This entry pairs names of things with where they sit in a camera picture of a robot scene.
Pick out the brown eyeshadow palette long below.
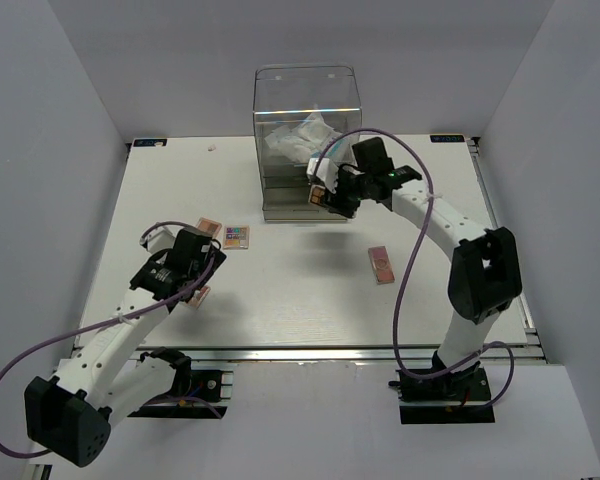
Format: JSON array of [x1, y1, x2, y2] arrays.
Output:
[[309, 185, 326, 207]]

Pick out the round-pan orange palette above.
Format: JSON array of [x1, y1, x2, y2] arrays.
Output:
[[187, 286, 211, 309]]

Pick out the cotton pad bag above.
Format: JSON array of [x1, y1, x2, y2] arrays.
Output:
[[264, 126, 325, 164], [296, 112, 356, 166]]

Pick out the pink blush palette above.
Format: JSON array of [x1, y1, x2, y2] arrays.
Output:
[[368, 246, 395, 285]]

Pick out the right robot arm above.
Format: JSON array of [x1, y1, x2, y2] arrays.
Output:
[[307, 129, 522, 399]]

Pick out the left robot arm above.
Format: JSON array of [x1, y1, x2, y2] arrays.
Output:
[[24, 227, 226, 467]]

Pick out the four-pan nude palette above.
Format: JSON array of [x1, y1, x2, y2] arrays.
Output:
[[196, 217, 222, 238]]

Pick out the glitter nine-pan palette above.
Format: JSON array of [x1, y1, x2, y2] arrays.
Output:
[[223, 226, 250, 250]]

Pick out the clear acrylic drawer organizer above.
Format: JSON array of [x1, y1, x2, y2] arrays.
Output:
[[253, 63, 362, 222]]

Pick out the blue label sticker right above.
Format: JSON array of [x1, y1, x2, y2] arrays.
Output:
[[429, 134, 466, 143]]

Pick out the blue label sticker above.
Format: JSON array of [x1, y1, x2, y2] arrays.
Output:
[[429, 134, 466, 143], [132, 138, 167, 148]]

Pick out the blue label sticker left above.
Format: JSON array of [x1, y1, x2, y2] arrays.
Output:
[[132, 138, 167, 148]]

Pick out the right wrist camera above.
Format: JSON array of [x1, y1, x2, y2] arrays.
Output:
[[306, 157, 338, 193]]

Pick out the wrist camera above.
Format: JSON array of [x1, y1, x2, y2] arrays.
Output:
[[306, 157, 338, 193], [139, 225, 176, 254]]

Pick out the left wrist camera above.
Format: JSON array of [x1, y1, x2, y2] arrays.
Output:
[[139, 225, 176, 254]]

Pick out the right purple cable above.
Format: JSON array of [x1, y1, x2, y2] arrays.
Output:
[[313, 128, 515, 412]]

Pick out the aluminium table rail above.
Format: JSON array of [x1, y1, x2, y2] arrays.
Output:
[[69, 344, 546, 364]]

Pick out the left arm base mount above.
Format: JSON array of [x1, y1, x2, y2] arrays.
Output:
[[129, 361, 234, 420]]

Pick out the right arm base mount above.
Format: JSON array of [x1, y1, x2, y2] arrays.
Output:
[[388, 364, 495, 425]]

